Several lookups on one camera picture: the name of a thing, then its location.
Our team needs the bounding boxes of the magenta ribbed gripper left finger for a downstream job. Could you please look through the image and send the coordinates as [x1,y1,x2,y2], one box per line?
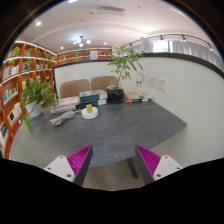
[44,145,93,186]

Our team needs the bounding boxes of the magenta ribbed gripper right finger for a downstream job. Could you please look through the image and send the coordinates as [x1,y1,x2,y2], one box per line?
[135,145,182,184]

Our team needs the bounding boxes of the dark grey table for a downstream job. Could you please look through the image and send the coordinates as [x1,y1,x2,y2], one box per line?
[10,101,186,175]

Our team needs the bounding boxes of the small yellow device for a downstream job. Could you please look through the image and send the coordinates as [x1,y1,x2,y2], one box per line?
[86,104,93,113]

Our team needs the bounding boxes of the left stack of white books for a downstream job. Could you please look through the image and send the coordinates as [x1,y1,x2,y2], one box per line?
[50,96,79,114]

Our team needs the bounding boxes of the right stack of books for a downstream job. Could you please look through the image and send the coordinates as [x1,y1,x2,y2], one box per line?
[124,92,152,103]

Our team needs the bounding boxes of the left tan chair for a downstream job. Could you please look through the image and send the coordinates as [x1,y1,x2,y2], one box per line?
[59,79,90,99]

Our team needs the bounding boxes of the tan chair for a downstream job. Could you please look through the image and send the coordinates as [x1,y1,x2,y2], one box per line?
[59,79,90,99]
[91,76,118,91]

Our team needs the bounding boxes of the leafy plant in white pot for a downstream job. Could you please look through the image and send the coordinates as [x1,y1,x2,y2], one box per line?
[21,79,56,128]

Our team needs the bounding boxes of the right tan chair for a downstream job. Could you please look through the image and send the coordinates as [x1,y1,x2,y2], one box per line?
[91,76,118,91]

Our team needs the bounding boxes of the tall plant in black pot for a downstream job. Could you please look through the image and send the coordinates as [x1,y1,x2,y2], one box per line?
[107,45,143,103]

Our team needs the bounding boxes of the orange wooden bookshelf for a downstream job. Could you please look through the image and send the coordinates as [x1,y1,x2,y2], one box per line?
[0,40,112,159]

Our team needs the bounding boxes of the white sign card on partition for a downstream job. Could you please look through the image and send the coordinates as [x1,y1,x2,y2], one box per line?
[141,37,150,53]

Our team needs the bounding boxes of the white curtain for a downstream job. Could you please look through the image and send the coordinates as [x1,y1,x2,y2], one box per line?
[131,40,224,72]

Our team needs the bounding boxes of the ceiling chandelier lamp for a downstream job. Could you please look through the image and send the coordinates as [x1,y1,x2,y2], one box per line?
[73,36,91,47]

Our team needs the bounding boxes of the coiled white braided cable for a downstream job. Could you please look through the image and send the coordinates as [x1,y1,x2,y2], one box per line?
[49,110,83,127]

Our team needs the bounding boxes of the white round wireless charger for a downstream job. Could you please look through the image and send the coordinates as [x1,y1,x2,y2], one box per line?
[81,107,98,119]

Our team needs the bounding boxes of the white wall socket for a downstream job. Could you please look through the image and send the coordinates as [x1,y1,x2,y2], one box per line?
[157,77,167,91]

